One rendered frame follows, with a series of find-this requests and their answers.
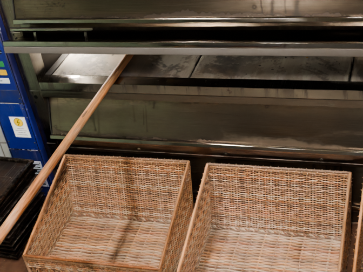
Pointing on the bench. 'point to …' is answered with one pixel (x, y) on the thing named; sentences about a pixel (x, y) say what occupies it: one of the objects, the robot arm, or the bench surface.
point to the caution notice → (20, 127)
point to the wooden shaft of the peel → (61, 150)
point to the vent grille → (40, 171)
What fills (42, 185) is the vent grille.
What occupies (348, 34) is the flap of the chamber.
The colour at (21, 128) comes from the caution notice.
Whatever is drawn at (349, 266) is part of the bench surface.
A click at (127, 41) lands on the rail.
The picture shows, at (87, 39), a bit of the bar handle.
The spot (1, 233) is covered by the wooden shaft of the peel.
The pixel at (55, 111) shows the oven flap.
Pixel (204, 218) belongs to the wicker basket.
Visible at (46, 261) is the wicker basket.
